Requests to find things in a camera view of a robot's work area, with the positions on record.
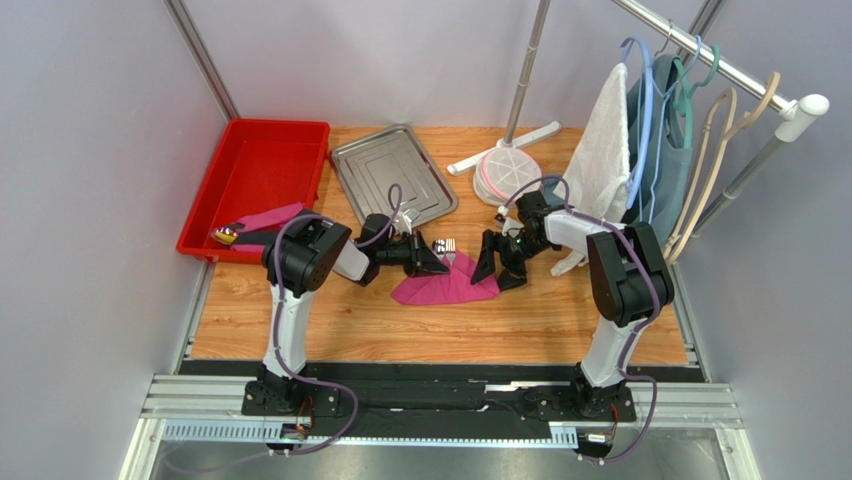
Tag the pink and black tool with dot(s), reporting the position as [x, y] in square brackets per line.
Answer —
[253, 233]

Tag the green clothes hanger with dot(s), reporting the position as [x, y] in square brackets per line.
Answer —
[683, 99]

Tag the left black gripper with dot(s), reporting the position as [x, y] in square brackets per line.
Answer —
[422, 261]

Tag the stainless steel tray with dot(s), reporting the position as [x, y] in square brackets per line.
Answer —
[367, 167]

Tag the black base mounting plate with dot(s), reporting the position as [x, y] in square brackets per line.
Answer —
[442, 401]

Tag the silver fork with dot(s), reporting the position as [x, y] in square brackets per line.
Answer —
[449, 250]

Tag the blue clothes hanger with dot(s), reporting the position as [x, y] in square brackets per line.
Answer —
[642, 120]

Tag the magenta paper napkin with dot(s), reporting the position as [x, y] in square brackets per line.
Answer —
[447, 289]

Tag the beige clothes hanger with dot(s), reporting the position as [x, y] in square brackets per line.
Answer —
[702, 177]
[748, 118]

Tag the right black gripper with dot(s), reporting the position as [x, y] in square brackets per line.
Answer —
[504, 252]

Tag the white clothes rack stand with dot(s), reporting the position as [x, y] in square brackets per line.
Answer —
[796, 115]

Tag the white round mesh container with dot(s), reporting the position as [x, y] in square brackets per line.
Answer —
[502, 172]

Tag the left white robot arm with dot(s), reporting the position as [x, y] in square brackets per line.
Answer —
[298, 261]

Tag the white towel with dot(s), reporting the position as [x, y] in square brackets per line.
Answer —
[598, 171]

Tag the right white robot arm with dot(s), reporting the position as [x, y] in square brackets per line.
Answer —
[630, 280]

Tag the red plastic bin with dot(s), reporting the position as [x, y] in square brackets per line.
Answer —
[258, 165]

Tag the teal hanging garment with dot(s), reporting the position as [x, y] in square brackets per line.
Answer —
[608, 151]

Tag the aluminium rail frame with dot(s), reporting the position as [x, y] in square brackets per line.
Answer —
[687, 426]

